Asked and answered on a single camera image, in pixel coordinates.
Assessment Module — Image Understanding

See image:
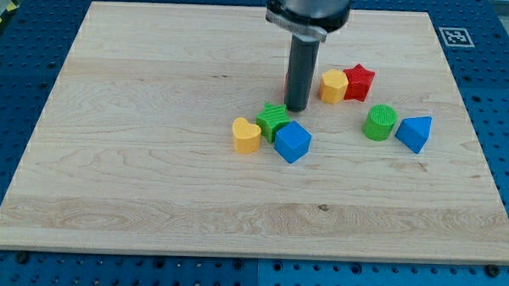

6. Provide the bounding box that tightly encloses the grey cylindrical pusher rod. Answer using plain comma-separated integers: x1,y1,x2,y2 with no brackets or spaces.
284,34,319,112

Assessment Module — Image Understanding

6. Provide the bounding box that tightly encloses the blue triangle block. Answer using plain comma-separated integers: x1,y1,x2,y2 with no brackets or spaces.
394,116,432,154

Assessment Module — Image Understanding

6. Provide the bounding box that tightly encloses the red block behind rod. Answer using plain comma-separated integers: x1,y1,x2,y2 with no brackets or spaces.
282,73,288,95

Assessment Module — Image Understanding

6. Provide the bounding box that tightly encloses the yellow hexagon block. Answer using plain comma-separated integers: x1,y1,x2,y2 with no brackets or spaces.
318,70,349,104

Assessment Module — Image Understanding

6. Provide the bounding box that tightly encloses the red star block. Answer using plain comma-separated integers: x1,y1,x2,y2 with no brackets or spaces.
344,64,376,102

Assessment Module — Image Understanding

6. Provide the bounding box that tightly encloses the green star block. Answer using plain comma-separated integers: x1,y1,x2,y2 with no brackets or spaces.
256,103,290,143

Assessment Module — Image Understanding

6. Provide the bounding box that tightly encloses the blue cube block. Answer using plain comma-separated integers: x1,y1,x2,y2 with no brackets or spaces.
274,121,311,164

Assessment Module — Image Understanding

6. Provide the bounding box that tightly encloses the green cylinder block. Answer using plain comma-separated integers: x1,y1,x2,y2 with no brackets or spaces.
363,104,398,142

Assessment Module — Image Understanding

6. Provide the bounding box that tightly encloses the yellow heart block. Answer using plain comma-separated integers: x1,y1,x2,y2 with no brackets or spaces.
232,117,262,154

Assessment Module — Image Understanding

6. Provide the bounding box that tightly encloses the white fiducial marker tag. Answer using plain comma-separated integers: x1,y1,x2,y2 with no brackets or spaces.
439,26,474,48

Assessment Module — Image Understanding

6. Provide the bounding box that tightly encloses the wooden board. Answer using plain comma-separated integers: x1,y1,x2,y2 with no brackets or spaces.
0,2,509,265

